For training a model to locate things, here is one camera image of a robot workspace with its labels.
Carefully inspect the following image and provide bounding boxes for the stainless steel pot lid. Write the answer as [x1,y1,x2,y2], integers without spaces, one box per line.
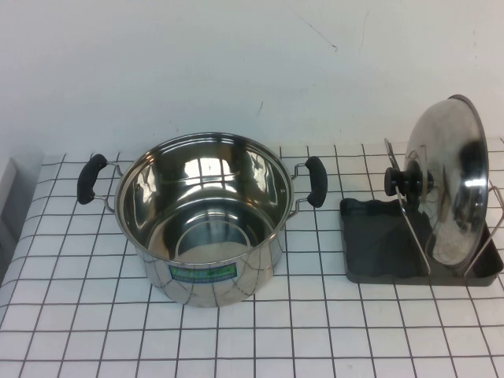
[384,94,489,265]

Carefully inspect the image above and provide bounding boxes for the stainless steel cooking pot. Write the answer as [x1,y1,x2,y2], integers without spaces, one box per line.
[76,132,328,308]

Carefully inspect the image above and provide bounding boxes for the black plastic drip tray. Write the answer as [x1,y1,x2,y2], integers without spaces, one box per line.
[339,196,504,289]

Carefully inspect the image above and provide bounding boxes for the white black-grid table mat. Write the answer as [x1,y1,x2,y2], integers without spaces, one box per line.
[0,142,504,378]

